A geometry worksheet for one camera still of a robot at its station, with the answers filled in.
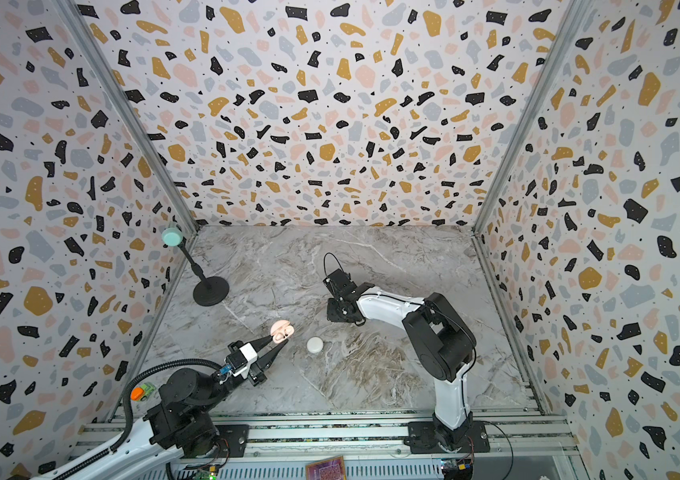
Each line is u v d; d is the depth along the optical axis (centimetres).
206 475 70
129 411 49
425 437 75
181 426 56
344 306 69
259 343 62
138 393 78
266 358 61
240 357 53
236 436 74
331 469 69
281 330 63
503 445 74
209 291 100
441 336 51
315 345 90
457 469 72
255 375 59
